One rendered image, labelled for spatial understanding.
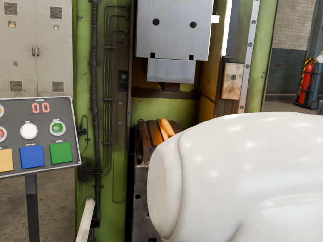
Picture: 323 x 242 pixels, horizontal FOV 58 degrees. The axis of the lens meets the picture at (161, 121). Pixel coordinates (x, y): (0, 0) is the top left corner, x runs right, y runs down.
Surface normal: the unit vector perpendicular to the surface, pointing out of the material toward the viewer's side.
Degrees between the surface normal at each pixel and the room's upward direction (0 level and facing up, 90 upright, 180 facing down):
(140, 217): 90
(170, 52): 90
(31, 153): 60
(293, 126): 21
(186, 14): 90
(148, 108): 90
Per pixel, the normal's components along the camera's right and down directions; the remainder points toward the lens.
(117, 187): 0.11, 0.27
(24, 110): 0.48, -0.26
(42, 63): 0.33, 0.27
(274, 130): 0.14, -0.72
